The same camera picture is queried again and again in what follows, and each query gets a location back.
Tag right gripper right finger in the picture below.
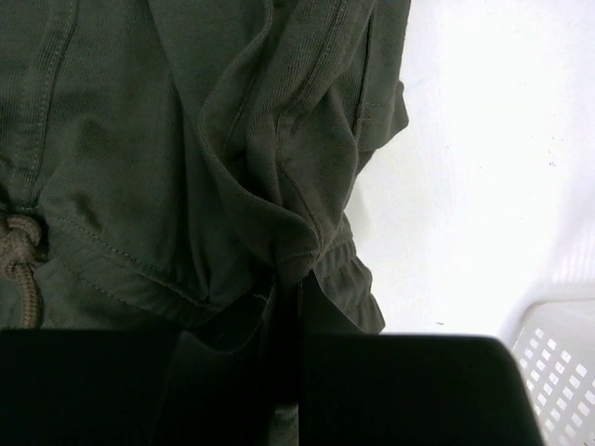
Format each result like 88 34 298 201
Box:
298 278 543 445

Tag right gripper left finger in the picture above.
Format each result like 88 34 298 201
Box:
1 297 268 445

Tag white plastic basket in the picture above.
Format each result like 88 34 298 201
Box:
497 288 594 445

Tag olive green shorts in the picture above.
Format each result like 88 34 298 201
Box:
1 1 411 445

